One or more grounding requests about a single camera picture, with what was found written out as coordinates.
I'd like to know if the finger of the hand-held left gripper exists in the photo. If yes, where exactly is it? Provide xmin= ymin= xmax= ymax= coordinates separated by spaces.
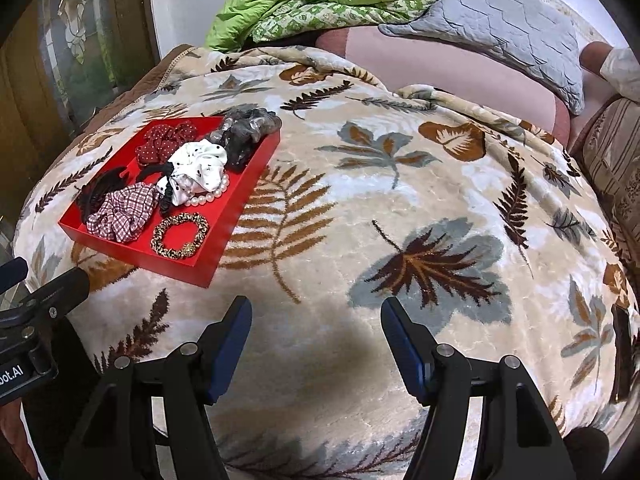
xmin=0 ymin=266 xmax=92 ymax=333
xmin=0 ymin=257 xmax=29 ymax=293

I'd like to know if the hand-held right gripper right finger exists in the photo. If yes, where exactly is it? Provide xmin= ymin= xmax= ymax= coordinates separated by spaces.
xmin=380 ymin=296 xmax=578 ymax=480

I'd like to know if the grey quilted pillow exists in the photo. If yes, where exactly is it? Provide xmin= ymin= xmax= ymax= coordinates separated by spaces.
xmin=377 ymin=0 xmax=586 ymax=116

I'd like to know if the pink bed sheet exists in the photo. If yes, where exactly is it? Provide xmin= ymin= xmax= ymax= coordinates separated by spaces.
xmin=315 ymin=25 xmax=573 ymax=146

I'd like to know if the black hair band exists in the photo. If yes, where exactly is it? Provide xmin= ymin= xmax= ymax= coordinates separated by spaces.
xmin=75 ymin=167 xmax=136 ymax=211

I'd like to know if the red polka dot scrunchie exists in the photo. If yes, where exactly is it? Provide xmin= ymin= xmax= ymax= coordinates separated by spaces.
xmin=131 ymin=121 xmax=198 ymax=167

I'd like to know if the white floral cloth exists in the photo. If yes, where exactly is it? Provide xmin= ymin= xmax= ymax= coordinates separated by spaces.
xmin=597 ymin=45 xmax=640 ymax=98

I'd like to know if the striped brown sofa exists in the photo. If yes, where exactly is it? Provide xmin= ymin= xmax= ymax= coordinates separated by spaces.
xmin=570 ymin=97 xmax=640 ymax=271

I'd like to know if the leopard print hair tie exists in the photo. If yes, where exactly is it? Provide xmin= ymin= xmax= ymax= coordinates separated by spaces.
xmin=150 ymin=212 xmax=210 ymax=261

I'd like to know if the grey sheer scrunchie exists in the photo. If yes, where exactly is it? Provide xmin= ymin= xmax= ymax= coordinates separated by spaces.
xmin=207 ymin=106 xmax=283 ymax=171

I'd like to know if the plaid scrunchie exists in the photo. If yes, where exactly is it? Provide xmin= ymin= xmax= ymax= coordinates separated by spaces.
xmin=85 ymin=183 xmax=160 ymax=243

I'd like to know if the white dotted scrunchie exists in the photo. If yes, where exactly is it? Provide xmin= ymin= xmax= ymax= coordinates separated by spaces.
xmin=156 ymin=141 xmax=230 ymax=206

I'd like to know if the red tray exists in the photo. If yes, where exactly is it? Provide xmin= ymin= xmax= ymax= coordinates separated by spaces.
xmin=58 ymin=116 xmax=282 ymax=289

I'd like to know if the black spiral hair tie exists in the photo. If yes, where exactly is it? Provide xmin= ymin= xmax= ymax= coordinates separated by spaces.
xmin=135 ymin=162 xmax=186 ymax=218

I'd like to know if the leaf print blanket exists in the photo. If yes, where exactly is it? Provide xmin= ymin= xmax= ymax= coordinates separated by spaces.
xmin=12 ymin=45 xmax=640 ymax=480

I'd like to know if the pale bead bracelet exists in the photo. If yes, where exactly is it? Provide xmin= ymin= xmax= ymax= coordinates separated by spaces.
xmin=187 ymin=174 xmax=231 ymax=207

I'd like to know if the wooden door with glass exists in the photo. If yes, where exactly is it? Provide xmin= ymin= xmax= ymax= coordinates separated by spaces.
xmin=0 ymin=0 xmax=156 ymax=171

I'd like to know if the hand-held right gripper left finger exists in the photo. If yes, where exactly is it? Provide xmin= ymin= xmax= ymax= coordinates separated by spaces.
xmin=57 ymin=295 xmax=253 ymax=480

